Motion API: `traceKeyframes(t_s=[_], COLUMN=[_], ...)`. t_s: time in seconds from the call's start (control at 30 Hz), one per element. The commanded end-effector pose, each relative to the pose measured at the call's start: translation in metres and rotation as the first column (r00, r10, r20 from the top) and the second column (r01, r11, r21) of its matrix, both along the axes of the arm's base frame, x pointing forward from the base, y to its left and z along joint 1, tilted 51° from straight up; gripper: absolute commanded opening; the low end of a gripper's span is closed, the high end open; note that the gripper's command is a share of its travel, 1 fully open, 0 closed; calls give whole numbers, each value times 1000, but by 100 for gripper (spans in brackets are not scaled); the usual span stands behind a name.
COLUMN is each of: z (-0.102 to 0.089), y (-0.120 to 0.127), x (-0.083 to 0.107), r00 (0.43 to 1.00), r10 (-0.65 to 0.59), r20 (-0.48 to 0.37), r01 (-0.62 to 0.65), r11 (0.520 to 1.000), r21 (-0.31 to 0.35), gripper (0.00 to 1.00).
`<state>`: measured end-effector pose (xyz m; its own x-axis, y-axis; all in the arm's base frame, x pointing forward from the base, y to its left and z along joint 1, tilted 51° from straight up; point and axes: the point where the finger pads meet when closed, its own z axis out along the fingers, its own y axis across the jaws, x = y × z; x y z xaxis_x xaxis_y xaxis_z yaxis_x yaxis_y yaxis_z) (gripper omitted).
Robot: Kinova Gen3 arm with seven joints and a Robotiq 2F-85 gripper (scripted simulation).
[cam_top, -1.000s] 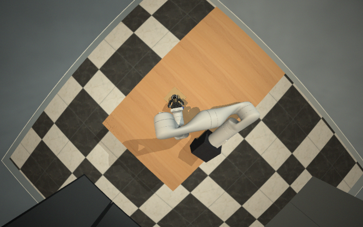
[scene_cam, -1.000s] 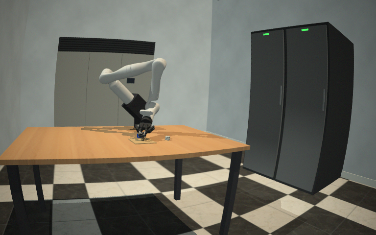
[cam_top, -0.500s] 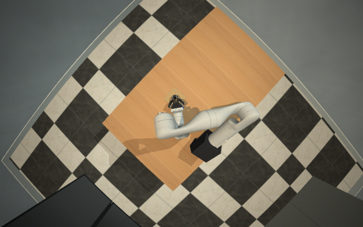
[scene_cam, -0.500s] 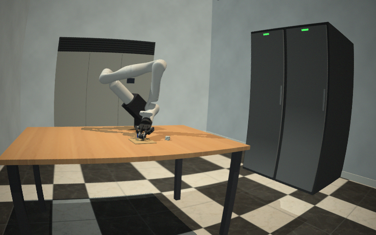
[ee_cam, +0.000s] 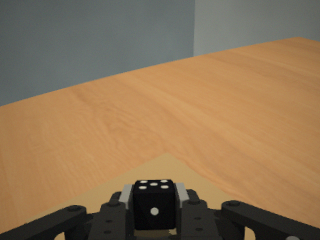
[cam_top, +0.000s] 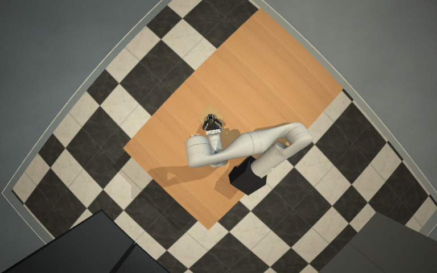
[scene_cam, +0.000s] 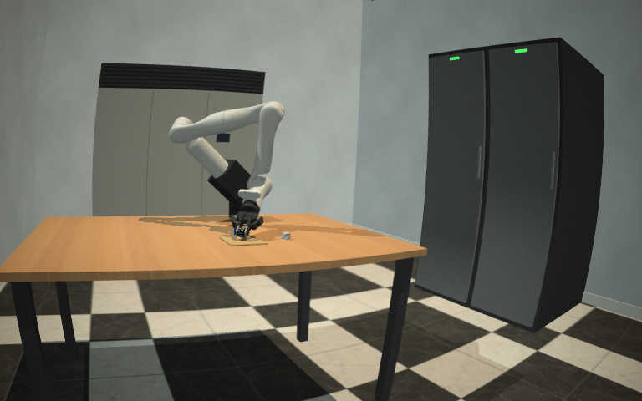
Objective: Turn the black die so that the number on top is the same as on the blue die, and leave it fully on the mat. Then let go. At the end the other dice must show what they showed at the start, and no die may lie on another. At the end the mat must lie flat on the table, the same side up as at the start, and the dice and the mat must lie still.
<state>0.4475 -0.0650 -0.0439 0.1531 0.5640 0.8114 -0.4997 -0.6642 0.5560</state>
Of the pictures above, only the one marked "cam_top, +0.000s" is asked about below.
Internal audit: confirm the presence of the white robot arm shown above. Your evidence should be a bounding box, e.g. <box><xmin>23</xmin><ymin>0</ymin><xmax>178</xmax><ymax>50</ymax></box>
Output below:
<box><xmin>185</xmin><ymin>122</ymin><xmax>313</xmax><ymax>178</ymax></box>

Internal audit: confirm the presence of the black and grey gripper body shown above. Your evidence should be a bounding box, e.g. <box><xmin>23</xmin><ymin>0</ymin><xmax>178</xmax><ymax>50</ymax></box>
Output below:
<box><xmin>206</xmin><ymin>123</ymin><xmax>219</xmax><ymax>131</ymax></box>

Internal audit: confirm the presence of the beige flat mat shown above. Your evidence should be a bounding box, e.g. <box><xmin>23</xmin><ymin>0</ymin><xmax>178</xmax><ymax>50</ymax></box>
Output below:
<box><xmin>197</xmin><ymin>104</ymin><xmax>225</xmax><ymax>124</ymax></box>

